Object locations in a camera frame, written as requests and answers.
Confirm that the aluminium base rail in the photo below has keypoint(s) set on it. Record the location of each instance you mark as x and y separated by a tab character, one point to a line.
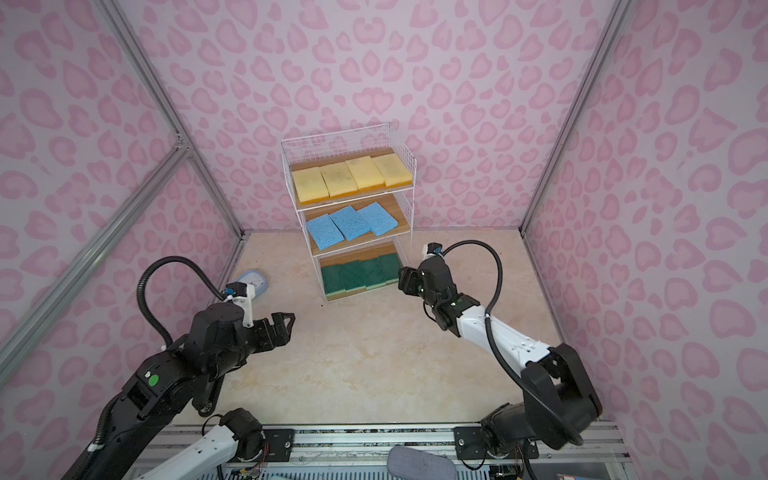
361	451

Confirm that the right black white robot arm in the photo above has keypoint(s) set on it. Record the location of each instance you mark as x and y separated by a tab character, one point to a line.
559	400

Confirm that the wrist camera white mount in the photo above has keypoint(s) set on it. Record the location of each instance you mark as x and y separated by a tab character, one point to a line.
432	249
242	295

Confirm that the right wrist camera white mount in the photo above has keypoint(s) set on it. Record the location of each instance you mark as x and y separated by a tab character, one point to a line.
432	249

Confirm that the grey oval pad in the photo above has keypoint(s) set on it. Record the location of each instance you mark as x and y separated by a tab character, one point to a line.
412	464

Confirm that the light blue square clock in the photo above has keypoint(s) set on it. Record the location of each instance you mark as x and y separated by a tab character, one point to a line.
256	279

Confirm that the green sponge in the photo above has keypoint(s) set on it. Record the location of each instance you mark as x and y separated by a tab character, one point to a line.
353	276
390	266
333	282
373	274

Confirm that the yellow sponge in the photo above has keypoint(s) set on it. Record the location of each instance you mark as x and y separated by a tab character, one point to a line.
310	185
338	179
365	173
393	171

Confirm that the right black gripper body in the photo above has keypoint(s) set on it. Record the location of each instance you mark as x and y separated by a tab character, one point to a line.
423	282

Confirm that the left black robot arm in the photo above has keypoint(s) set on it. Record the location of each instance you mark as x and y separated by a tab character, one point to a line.
191	370

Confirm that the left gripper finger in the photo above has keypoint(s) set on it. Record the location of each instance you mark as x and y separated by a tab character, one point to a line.
279	340
283	323

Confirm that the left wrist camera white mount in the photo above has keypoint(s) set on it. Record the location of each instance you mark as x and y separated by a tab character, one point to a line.
242	295

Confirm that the white wire wooden shelf rack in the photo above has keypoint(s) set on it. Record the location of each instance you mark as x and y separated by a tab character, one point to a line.
354	195

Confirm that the left diagonal aluminium frame bar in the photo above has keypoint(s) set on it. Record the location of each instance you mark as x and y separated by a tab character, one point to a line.
38	320

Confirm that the blue sponge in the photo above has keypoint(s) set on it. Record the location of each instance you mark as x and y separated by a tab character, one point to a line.
379	220
324	232
349	223

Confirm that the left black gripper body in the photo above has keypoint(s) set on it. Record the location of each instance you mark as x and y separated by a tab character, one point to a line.
264	332

